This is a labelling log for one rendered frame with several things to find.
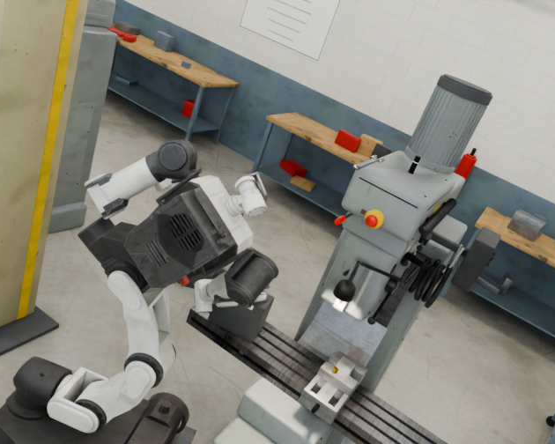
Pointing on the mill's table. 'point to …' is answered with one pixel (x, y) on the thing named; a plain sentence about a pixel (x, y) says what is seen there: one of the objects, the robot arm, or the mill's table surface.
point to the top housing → (398, 194)
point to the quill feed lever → (384, 299)
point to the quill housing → (350, 250)
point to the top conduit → (437, 217)
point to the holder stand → (243, 317)
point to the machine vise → (329, 404)
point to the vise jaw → (337, 378)
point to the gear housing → (382, 240)
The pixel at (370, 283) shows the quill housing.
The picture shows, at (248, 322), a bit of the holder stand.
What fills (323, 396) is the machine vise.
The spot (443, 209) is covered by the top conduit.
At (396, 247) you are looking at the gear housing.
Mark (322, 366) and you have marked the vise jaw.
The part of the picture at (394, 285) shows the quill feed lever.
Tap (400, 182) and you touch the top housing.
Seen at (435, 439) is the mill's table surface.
